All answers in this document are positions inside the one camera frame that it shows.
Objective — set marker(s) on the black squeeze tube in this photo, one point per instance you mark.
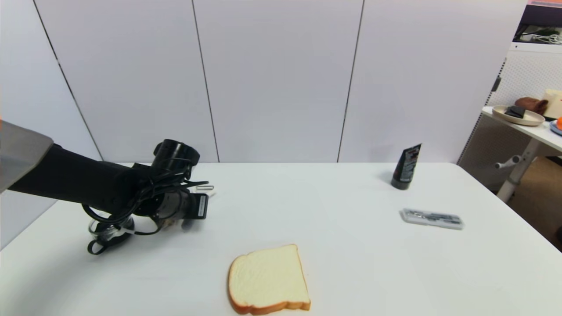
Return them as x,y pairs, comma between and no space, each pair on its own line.
405,166

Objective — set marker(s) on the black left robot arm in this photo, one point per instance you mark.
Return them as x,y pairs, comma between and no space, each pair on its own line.
79,180

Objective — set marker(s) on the orange fruit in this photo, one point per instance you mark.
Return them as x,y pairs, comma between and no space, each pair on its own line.
560,123

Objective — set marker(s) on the slice of white bread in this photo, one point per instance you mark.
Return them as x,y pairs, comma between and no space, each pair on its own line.
268,278

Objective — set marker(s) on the clear plastic tool case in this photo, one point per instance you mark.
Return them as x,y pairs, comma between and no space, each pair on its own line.
432,218

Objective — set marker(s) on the brown cloth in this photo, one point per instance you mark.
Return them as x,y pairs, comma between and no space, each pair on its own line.
531,104

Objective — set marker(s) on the beige plate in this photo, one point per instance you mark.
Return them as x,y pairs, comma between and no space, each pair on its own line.
532,119

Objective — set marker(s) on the blue plate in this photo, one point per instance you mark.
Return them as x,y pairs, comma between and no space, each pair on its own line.
555,129

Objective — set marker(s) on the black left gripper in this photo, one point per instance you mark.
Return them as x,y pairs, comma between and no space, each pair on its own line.
172,206

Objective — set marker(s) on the white side table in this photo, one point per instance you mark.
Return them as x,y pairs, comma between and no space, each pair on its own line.
541,136

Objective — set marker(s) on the cream box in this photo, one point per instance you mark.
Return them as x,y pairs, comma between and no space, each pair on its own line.
555,103

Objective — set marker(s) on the glass cup with black holder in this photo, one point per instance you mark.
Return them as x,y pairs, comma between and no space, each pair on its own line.
105,238

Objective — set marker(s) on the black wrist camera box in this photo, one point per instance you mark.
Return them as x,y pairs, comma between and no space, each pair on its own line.
201,206

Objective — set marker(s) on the black item on plate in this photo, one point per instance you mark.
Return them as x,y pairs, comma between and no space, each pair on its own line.
514,112

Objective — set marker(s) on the white perforated panel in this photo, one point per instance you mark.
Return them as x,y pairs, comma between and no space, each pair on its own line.
531,74

